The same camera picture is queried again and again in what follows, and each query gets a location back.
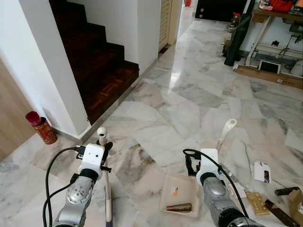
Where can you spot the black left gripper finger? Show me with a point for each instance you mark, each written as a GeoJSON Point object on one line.
{"type": "Point", "coordinates": [107, 151]}

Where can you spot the small brown ribbed cylinder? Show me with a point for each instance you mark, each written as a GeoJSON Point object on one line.
{"type": "Point", "coordinates": [179, 206]}

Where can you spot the red incense stick tin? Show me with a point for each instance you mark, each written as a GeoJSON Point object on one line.
{"type": "Point", "coordinates": [43, 128]}

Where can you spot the small white carton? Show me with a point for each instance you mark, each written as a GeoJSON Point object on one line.
{"type": "Point", "coordinates": [262, 171]}

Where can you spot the light wooden block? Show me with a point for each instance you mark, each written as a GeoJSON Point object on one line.
{"type": "Point", "coordinates": [258, 202]}

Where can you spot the dark wooden staircase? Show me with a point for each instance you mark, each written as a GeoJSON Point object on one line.
{"type": "Point", "coordinates": [94, 61]}

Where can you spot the short dark brown stick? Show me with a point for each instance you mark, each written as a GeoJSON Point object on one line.
{"type": "Point", "coordinates": [286, 191]}

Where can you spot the brown cardboard box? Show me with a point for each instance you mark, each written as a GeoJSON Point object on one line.
{"type": "Point", "coordinates": [296, 205]}

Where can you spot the dark brown wooden strip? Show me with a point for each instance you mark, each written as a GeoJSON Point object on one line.
{"type": "Point", "coordinates": [281, 215]}

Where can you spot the light wood cabinet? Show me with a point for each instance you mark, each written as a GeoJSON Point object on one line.
{"type": "Point", "coordinates": [9, 113]}

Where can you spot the long brown wooden plank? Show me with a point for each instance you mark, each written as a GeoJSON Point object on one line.
{"type": "Point", "coordinates": [270, 76]}

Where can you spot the white plastic container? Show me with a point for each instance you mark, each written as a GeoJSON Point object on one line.
{"type": "Point", "coordinates": [297, 68]}

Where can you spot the white framed dark screen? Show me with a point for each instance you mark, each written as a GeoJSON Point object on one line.
{"type": "Point", "coordinates": [270, 66]}

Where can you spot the tall black bag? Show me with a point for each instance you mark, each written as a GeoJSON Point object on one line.
{"type": "Point", "coordinates": [239, 40]}

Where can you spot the cream louvred door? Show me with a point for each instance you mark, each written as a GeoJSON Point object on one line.
{"type": "Point", "coordinates": [166, 21]}

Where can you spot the black cabinet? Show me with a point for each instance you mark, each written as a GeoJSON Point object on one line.
{"type": "Point", "coordinates": [220, 9]}

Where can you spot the red fire extinguisher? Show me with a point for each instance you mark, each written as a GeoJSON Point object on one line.
{"type": "Point", "coordinates": [188, 2]}

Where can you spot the white-legged wooden table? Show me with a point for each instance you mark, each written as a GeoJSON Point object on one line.
{"type": "Point", "coordinates": [277, 16]}

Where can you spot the red bag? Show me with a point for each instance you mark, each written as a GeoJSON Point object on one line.
{"type": "Point", "coordinates": [281, 4]}

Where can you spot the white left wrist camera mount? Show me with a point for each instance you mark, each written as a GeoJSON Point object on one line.
{"type": "Point", "coordinates": [92, 158]}

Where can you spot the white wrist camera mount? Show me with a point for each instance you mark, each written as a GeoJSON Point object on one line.
{"type": "Point", "coordinates": [92, 158]}
{"type": "Point", "coordinates": [208, 161]}

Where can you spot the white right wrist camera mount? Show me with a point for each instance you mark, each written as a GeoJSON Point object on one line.
{"type": "Point", "coordinates": [208, 161]}

